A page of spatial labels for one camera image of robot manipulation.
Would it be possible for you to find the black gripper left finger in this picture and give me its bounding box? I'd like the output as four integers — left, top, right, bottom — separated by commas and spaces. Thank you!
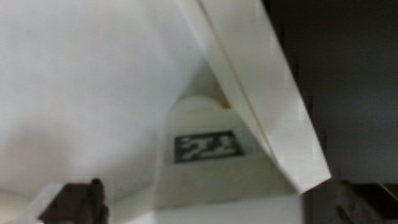
38, 178, 109, 224

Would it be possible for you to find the white table leg with tag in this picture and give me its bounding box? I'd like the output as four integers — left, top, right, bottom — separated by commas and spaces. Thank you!
155, 95, 306, 224

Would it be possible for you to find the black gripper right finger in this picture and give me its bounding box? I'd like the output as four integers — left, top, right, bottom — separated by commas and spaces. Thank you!
336, 181, 398, 224

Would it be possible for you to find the white square tabletop part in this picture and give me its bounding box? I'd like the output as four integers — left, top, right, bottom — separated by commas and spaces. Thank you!
0, 0, 331, 224

